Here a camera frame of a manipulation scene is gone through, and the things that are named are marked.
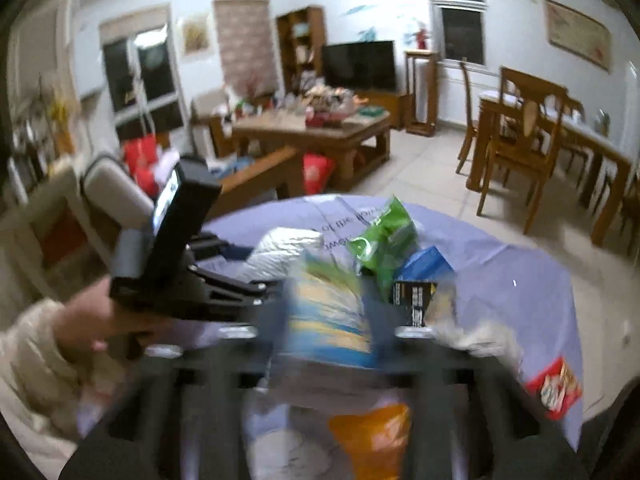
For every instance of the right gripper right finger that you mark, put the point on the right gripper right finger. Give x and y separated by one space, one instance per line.
464 407

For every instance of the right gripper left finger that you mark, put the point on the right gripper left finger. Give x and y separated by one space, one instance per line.
180 417

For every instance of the orange snack wrapper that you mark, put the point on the orange snack wrapper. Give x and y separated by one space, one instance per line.
374 442

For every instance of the yellow blue carton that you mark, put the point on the yellow blue carton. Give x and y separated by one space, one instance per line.
326 318

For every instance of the green snack bag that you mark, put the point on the green snack bag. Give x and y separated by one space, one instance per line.
386 244

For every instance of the person left hand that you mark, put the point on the person left hand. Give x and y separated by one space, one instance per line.
91 318

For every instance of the small red carton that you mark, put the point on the small red carton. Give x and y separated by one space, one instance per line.
557 388

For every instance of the white crumpled paper bag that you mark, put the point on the white crumpled paper bag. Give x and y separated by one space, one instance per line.
275 253

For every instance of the white plastic bag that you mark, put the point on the white plastic bag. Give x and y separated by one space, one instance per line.
474 325

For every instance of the wooden sofa armrest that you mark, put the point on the wooden sofa armrest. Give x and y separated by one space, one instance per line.
281 172

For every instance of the person left sleeve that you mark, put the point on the person left sleeve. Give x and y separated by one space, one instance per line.
46 400

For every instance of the blue white small box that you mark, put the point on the blue white small box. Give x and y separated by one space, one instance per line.
425 288

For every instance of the wooden coffee table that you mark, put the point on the wooden coffee table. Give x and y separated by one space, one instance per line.
359 146

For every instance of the sunflower framed picture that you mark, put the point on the sunflower framed picture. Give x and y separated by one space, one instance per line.
195 36

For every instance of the wooden bookshelf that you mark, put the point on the wooden bookshelf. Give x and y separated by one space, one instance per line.
302 36

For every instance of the wooden plant stand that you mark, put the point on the wooden plant stand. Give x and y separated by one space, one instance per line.
421 80

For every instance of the black television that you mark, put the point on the black television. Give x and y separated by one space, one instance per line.
368 65

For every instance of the wooden dining chair front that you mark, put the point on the wooden dining chair front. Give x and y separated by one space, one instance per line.
525 135

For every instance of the framed floral painting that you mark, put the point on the framed floral painting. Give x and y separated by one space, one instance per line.
577 33

